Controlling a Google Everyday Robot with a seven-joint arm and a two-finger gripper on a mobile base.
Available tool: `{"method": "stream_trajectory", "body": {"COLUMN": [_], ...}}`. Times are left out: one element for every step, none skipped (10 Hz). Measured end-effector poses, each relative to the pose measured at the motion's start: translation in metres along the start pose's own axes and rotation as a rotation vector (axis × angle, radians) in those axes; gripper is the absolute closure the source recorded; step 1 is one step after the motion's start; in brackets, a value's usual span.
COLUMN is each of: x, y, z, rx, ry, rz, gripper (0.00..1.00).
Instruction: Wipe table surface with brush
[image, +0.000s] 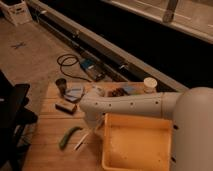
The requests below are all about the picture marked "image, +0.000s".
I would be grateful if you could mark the blue sponge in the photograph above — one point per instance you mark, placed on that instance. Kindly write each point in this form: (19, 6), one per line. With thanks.
(130, 90)

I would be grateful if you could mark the white stick brush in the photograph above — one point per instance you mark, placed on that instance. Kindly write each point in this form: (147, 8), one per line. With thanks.
(81, 141)

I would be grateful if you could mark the green cucumber toy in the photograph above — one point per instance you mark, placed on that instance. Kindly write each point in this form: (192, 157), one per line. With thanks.
(63, 142)

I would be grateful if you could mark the blue folded cloth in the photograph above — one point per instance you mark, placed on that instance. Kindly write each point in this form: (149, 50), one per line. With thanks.
(74, 94)

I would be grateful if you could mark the dark metal cup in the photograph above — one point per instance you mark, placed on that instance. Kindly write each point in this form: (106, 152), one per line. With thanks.
(61, 83)

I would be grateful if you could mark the yellow plastic tray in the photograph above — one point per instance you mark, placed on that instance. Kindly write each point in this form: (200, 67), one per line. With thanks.
(133, 143)

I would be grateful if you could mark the brown small object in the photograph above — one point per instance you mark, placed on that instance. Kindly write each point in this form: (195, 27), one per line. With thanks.
(117, 92)

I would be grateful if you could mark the white storage crate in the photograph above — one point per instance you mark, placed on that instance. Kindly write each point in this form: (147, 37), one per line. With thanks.
(16, 14)

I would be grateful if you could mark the black chair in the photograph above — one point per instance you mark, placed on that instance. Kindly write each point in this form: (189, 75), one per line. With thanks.
(14, 116)

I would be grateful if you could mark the dark rectangular block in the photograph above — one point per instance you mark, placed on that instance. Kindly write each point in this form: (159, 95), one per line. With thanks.
(69, 109)

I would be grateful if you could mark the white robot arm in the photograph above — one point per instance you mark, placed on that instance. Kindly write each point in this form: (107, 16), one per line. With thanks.
(191, 112)

